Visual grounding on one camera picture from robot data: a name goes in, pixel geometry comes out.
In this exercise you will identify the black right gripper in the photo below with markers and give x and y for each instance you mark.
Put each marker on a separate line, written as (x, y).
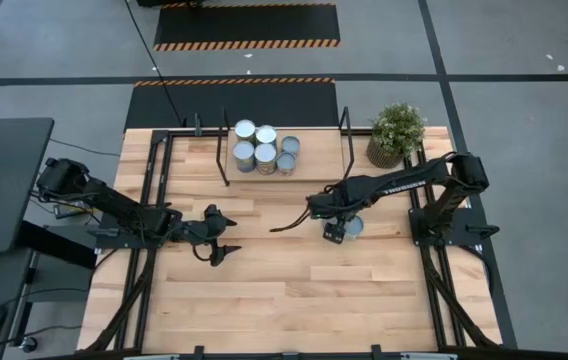
(331, 207)

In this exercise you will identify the black desk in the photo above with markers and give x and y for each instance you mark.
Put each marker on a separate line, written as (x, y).
(4, 185)

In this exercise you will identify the tall blue and yellow can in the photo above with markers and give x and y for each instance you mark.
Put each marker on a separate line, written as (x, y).
(266, 134)

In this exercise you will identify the diced tomatoes can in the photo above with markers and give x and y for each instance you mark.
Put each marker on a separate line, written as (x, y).
(286, 162)

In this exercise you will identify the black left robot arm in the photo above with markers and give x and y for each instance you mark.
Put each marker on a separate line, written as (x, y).
(114, 205)

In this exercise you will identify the black metal frame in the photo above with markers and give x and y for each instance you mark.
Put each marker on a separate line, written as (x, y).
(314, 155)

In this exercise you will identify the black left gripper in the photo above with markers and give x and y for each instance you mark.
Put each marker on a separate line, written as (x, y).
(196, 232)

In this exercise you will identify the black floor mat hazard stripes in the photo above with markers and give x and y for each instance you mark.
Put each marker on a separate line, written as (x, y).
(244, 105)
(246, 22)

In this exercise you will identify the potted green plant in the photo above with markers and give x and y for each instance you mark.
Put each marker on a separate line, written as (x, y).
(396, 135)

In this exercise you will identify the tall blue peas can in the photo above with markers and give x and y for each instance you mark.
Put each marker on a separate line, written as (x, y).
(244, 155)

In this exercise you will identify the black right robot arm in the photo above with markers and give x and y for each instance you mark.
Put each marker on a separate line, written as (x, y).
(414, 182)

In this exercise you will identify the black table frame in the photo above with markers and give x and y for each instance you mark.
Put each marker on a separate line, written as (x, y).
(156, 160)

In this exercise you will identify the tall blue peaches can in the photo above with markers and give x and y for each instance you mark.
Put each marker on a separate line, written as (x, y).
(265, 157)

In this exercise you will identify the small green peas can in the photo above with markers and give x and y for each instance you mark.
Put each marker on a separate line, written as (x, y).
(290, 145)

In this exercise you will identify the large white vegetable can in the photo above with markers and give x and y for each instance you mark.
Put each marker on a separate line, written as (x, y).
(355, 226)

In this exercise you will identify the tall green oranges can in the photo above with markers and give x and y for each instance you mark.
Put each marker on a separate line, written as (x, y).
(245, 129)

